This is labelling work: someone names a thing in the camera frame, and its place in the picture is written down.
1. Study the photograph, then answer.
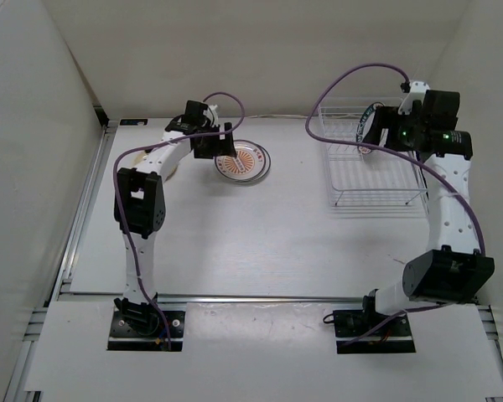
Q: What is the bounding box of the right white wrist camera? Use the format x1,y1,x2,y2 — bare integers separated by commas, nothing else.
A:
397,80,430,116

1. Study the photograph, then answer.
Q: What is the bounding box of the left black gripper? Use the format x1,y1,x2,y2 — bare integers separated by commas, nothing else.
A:
194,122,236,159

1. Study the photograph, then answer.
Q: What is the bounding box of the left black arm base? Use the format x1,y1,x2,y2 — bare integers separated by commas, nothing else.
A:
106,310,185,353

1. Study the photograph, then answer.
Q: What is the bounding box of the beige floral small plate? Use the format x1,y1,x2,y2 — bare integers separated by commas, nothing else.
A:
133,148,181,181

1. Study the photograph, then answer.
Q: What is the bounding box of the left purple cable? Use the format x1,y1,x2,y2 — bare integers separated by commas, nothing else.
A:
111,91,247,352

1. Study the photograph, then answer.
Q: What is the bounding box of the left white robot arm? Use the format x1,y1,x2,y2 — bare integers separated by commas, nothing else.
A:
113,100,236,337

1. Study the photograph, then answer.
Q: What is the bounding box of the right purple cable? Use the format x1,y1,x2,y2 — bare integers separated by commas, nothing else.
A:
304,63,486,347

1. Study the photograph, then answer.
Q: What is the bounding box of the white plate purple rim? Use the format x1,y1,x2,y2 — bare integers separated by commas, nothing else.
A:
213,140,272,185

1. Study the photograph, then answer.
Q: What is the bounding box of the white wire dish rack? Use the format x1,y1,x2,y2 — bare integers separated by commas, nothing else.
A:
318,96,427,215

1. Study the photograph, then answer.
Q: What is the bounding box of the purple cable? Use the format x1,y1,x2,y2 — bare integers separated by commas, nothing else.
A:
111,91,247,352
304,63,486,347

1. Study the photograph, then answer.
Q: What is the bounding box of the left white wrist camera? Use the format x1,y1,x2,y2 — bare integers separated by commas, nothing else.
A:
204,105,220,126

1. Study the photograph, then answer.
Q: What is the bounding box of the white cable at back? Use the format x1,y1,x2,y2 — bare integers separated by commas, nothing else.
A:
246,113,319,121

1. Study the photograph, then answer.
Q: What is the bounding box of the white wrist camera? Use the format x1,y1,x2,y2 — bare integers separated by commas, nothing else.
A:
204,105,220,126
397,80,430,116

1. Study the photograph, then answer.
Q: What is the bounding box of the orange sunburst plate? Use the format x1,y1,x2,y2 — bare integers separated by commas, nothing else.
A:
214,142,269,182

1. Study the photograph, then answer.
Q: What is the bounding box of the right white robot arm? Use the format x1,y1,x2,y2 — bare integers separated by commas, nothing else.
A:
360,82,495,335

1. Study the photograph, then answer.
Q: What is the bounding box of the green rim white plate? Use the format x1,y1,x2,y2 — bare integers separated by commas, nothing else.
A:
355,102,385,156

